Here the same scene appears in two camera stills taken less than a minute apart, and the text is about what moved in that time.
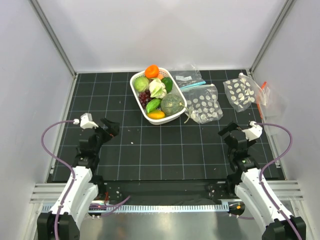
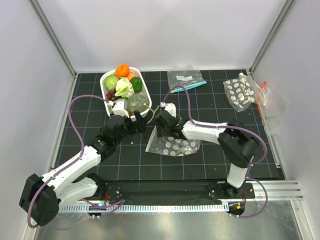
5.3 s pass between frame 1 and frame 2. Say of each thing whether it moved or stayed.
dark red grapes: moved
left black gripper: moved
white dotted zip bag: moved
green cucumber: moved
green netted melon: moved
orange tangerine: moved
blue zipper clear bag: stayed
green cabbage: moved
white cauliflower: moved
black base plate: stayed
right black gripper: moved
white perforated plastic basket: moved
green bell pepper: moved
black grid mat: stayed
